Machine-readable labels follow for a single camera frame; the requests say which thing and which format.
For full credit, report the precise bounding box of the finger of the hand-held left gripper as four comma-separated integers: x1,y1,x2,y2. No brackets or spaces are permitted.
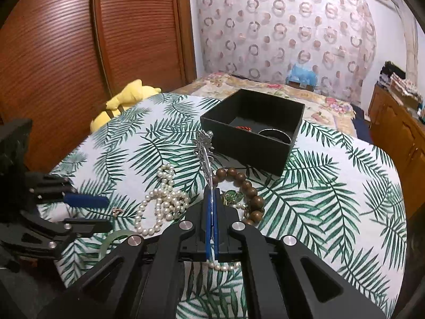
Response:
28,173,111,208
10,211,114,260

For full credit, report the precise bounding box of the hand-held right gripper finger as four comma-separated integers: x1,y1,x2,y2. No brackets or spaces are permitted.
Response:
36,188,215,319
213,188,389,319

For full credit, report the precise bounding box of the pale green jade bangle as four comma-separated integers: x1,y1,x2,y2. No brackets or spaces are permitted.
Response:
100,231,131,258

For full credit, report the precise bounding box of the green enamel pendant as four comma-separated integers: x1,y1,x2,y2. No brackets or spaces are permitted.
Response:
221,191,248,210

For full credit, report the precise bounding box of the brown wooden bead bracelet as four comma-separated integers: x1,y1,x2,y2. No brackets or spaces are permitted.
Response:
212,168,265,225

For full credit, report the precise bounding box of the white pearl necklace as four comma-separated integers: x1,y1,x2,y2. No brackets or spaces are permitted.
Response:
134,163,241,271

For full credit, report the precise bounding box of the silver ornate hairpin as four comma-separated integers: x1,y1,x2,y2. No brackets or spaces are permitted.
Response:
193,131,215,187

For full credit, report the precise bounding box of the black square box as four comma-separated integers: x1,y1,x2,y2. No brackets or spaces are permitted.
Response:
200,89,305,177

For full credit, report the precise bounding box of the brown louvered wooden wardrobe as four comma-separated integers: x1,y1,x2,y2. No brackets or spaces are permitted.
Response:
0,0,198,173

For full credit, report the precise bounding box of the silver metal bangle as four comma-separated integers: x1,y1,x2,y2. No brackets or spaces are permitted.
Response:
258,128,293,145

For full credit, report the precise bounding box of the yellow plush toy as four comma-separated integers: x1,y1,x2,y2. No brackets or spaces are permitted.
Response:
90,80,162,132

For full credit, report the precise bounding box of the green leaf print tablecloth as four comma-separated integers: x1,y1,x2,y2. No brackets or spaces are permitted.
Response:
36,93,407,319

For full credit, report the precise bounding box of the floral bedspread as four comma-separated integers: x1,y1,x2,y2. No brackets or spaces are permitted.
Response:
173,72,357,137

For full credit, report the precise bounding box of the navy blue blanket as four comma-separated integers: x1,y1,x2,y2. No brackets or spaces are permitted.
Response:
351,104,373,142

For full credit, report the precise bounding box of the sheer curtain with circle print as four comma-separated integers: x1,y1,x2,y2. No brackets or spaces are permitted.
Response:
196,0,378,105

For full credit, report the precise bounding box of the long wooden cabinet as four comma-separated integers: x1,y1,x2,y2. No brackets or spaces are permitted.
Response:
368,83,425,220

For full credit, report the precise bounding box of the floral folded fabric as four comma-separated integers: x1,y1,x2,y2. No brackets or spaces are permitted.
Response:
390,73,424,99

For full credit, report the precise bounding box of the dark folded clothes stack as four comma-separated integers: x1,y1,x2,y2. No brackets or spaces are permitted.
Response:
379,60,407,84

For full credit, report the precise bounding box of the beige window curtain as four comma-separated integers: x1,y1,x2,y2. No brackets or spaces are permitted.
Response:
406,13,419,82

